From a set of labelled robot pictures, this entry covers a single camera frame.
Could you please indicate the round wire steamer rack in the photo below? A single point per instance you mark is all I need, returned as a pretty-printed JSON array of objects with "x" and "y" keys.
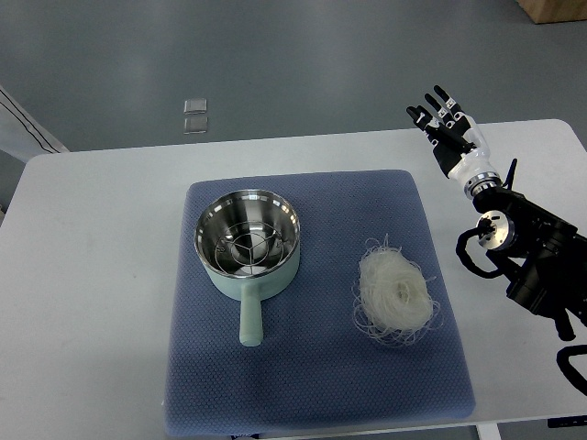
[{"x": 248, "y": 249}]

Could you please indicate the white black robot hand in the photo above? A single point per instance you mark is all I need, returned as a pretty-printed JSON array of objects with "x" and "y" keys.
[{"x": 459, "y": 147}]

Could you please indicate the white cloth with black line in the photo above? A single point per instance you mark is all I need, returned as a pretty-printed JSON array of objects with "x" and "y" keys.
[{"x": 22, "y": 137}]

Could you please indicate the brown cardboard box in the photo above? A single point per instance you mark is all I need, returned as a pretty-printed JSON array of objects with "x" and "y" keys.
[{"x": 554, "y": 11}]

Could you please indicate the clear floor plate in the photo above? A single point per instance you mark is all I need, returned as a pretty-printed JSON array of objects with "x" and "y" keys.
[
  {"x": 194, "y": 106},
  {"x": 195, "y": 124}
]

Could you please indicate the upper clear floor plate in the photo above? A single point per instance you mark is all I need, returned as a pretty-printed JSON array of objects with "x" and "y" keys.
[{"x": 194, "y": 106}]

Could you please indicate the white vermicelli nest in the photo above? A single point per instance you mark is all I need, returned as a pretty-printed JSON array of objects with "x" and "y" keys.
[{"x": 392, "y": 304}]

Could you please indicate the lower clear floor plate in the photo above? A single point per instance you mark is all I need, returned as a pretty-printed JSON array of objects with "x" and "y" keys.
[{"x": 195, "y": 124}]

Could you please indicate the mint green steel pot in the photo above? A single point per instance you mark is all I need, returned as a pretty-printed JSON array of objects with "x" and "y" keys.
[{"x": 251, "y": 205}]

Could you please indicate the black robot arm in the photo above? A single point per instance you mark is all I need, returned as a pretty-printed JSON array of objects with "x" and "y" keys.
[{"x": 542, "y": 256}]

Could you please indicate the blue textured mat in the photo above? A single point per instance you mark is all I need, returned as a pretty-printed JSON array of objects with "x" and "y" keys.
[{"x": 314, "y": 368}]

